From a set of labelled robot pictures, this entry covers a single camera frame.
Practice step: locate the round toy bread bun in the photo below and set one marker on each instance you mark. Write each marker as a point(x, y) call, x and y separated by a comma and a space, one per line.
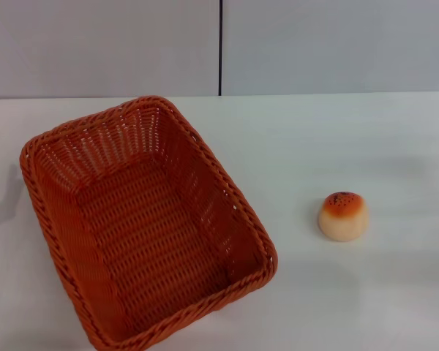
point(343, 217)

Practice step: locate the orange woven plastic basket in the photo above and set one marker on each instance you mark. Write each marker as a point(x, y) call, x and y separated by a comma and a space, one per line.
point(146, 237)

